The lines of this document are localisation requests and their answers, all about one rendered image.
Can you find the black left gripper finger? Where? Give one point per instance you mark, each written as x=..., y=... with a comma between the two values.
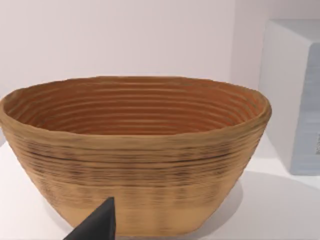
x=101, y=222

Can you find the brown woven basket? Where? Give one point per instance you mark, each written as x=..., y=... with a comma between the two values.
x=140, y=155

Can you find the white and pale blue box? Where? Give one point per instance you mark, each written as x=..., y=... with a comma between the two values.
x=287, y=95

